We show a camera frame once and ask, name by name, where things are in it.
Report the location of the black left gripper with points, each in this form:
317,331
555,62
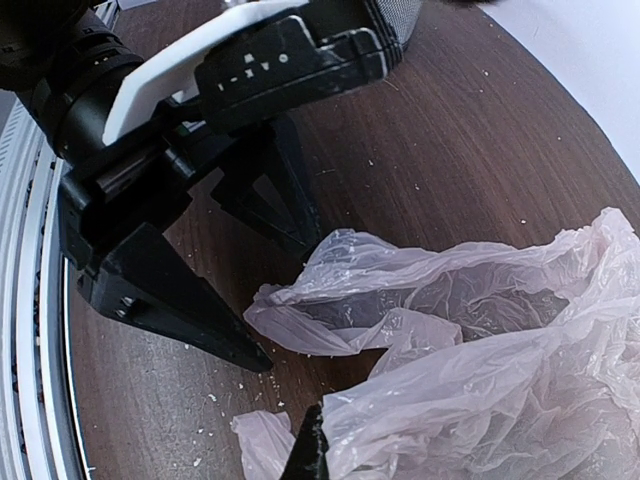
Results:
116,207

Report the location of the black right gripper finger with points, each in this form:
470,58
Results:
307,445

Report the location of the pink plastic trash bag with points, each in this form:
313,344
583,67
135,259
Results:
496,362

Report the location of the grey mesh trash bin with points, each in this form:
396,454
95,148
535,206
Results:
402,16

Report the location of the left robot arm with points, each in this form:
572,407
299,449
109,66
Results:
66,65

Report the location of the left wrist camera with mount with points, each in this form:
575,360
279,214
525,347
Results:
258,59

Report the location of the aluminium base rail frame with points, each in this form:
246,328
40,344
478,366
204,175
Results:
41,435

